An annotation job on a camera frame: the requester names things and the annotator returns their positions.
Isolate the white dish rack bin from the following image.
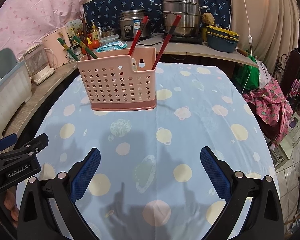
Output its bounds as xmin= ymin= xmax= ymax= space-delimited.
xmin=0 ymin=48 xmax=32 ymax=138

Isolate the dark blue tub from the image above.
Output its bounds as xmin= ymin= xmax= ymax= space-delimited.
xmin=206 ymin=31 xmax=239 ymax=53

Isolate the light blue dotted tablecloth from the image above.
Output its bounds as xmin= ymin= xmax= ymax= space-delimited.
xmin=38 ymin=63 xmax=276 ymax=239

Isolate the dark red chopstick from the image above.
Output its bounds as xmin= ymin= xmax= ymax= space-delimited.
xmin=81 ymin=17 xmax=91 ymax=60
xmin=78 ymin=28 xmax=91 ymax=55

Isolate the silver rice cooker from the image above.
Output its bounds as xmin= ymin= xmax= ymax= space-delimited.
xmin=119 ymin=9 xmax=148 ymax=41

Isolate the left hand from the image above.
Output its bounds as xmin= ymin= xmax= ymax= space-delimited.
xmin=4 ymin=190 xmax=19 ymax=228

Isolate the pink floral cloth pile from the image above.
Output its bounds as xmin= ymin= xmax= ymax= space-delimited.
xmin=243 ymin=78 xmax=293 ymax=147

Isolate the blue wet wipes pack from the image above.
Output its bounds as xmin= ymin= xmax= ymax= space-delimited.
xmin=96 ymin=41 xmax=127 ymax=53

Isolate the yellow oil bottle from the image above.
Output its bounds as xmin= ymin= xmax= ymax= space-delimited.
xmin=90 ymin=23 xmax=98 ymax=41

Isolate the pink perforated utensil basket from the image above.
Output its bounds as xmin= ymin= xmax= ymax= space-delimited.
xmin=77 ymin=47 xmax=156 ymax=112

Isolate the red tomato right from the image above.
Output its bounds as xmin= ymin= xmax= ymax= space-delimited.
xmin=91 ymin=40 xmax=100 ymax=49

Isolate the green bag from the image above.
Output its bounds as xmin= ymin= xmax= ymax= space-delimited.
xmin=233 ymin=64 xmax=259 ymax=92

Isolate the large steel steamer pot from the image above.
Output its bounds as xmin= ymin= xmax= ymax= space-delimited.
xmin=161 ymin=0 xmax=207 ymax=37

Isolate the white small appliance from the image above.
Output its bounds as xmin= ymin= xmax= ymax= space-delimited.
xmin=23 ymin=43 xmax=55 ymax=85

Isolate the bright red chopstick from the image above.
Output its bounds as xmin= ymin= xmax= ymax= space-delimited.
xmin=151 ymin=11 xmax=181 ymax=70
xmin=128 ymin=16 xmax=149 ymax=56

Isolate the dark wooden chair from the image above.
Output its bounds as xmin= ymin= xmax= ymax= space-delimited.
xmin=280 ymin=50 xmax=300 ymax=96

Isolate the white hanging cable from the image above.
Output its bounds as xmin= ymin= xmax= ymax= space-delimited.
xmin=235 ymin=0 xmax=254 ymax=94

